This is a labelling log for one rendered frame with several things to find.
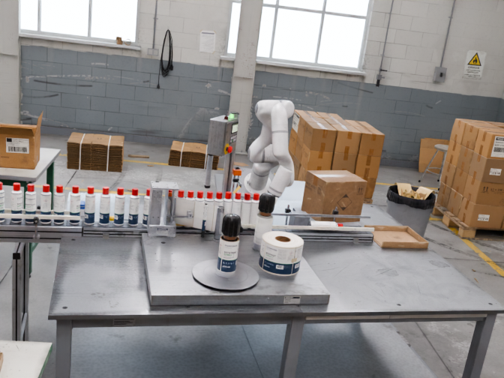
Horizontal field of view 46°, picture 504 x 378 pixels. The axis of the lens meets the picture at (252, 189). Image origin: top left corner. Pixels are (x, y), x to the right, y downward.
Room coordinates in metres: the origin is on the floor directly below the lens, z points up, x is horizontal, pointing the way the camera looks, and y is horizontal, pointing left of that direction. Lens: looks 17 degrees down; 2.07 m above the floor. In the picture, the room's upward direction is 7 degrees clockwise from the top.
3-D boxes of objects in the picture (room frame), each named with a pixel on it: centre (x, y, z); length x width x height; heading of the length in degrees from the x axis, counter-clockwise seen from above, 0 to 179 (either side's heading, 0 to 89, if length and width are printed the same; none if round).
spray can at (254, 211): (3.11, -0.03, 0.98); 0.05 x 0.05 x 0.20
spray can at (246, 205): (3.09, 0.02, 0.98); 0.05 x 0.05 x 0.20
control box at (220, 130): (3.14, 0.19, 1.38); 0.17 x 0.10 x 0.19; 161
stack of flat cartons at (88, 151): (6.90, 1.93, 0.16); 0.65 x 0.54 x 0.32; 102
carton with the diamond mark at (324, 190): (3.58, -0.52, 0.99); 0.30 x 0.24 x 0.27; 117
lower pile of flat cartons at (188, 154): (7.55, 0.81, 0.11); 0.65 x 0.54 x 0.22; 95
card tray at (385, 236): (3.35, -0.90, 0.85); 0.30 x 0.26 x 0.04; 106
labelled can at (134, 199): (2.93, 0.61, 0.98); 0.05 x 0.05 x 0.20
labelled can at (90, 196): (2.87, 0.82, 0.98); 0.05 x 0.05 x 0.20
